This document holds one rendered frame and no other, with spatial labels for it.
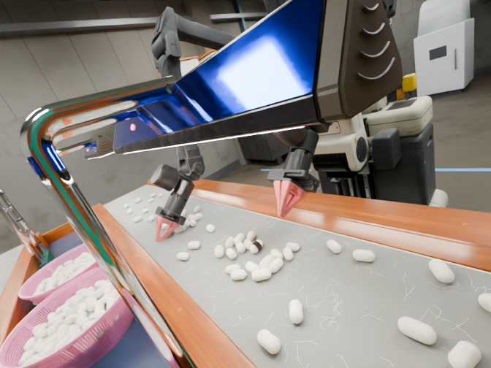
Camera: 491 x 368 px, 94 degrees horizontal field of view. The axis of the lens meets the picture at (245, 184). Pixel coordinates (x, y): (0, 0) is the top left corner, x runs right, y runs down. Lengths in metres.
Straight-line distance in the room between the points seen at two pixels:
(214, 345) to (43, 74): 3.22
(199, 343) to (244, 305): 0.10
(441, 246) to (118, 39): 3.62
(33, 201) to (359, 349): 3.13
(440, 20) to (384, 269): 5.15
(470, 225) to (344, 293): 0.23
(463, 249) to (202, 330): 0.42
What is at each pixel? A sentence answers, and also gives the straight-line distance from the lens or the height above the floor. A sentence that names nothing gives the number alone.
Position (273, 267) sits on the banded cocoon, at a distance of 0.48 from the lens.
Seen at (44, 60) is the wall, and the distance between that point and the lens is 3.43.
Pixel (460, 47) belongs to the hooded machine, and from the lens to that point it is 5.31.
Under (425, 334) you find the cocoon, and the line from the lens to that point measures 0.38.
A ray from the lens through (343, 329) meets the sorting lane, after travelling 0.40.
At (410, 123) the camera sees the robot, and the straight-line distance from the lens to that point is 1.22.
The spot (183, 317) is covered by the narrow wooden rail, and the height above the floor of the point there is 0.76.
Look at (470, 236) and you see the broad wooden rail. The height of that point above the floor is 0.77.
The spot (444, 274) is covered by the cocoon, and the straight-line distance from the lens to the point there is 0.44.
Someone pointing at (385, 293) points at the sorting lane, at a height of 0.74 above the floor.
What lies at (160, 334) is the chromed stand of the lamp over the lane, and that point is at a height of 0.83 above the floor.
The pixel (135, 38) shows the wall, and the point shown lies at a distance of 3.77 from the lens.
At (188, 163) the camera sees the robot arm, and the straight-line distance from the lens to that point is 0.74.
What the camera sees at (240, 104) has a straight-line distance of 0.18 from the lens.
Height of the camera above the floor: 1.07
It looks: 20 degrees down
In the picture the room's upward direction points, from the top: 20 degrees counter-clockwise
